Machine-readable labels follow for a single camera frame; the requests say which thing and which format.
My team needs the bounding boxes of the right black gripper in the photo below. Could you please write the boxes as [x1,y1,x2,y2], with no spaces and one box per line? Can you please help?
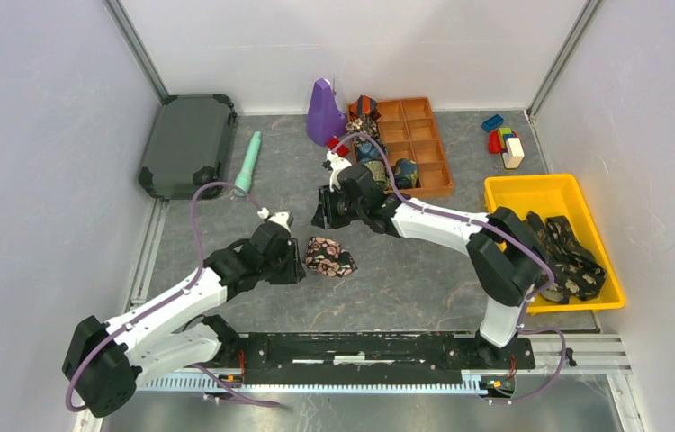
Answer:
[311,183,367,230]

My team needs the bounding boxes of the black pink rose tie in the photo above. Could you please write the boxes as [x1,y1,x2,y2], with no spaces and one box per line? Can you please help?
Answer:
[303,237,357,278]

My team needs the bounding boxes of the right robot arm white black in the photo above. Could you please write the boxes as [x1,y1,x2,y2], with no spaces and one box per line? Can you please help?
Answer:
[312,157,552,367]

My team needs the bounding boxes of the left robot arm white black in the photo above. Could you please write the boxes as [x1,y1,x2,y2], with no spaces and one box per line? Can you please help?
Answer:
[62,211,304,418]

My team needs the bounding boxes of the dark paisley ties in bin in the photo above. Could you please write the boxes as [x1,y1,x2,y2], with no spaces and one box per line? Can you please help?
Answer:
[524,211,608,304]

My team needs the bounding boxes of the rolled olive patterned tie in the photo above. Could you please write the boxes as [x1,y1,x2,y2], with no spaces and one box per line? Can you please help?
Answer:
[364,160,390,191]

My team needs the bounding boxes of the rolled blue patterned tie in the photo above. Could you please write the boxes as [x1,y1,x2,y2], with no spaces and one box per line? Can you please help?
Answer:
[354,139,388,165]

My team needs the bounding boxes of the small red block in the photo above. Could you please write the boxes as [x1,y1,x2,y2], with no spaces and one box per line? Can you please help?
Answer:
[327,137,350,158]

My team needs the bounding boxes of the rolled navy gold tie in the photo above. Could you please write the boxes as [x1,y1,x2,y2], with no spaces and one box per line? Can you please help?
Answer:
[393,158,419,190]

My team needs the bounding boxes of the rolled brown floral tie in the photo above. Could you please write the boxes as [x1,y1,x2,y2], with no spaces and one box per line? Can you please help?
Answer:
[346,115,381,140]

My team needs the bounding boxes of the mint green flashlight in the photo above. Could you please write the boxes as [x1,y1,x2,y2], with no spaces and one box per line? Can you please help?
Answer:
[234,131,262,197]

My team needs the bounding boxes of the purple metronome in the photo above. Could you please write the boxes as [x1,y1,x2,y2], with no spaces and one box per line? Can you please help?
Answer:
[306,78,347,147]

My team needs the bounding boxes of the orange compartment tray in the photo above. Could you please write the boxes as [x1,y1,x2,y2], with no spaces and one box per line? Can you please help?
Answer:
[346,97,455,199]

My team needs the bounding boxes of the rolled orange black tie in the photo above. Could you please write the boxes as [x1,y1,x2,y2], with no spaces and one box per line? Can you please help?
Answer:
[349,94,382,121]

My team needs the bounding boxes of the dark green suitcase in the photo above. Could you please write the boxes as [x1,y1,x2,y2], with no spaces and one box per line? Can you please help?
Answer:
[137,94,238,200]

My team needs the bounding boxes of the blue toy brick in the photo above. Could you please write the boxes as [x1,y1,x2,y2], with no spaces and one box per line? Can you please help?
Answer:
[481,114,504,133]

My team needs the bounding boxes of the colourful toy block stack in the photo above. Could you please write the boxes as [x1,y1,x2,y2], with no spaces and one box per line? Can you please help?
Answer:
[487,127,525,170]

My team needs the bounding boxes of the yellow plastic bin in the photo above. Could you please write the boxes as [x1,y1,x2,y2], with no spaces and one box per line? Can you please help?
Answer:
[484,174,626,314]

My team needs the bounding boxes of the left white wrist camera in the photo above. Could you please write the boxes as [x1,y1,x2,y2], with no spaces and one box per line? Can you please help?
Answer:
[257,207,293,232]

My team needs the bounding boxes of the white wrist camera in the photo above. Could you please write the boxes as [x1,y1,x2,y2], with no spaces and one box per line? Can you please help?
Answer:
[257,207,293,232]
[323,150,353,192]

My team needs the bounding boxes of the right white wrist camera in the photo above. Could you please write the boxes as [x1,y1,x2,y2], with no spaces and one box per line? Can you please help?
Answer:
[323,150,353,192]

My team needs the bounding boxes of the aluminium rail frame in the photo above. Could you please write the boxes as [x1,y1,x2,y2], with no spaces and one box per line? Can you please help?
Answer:
[135,334,631,397]

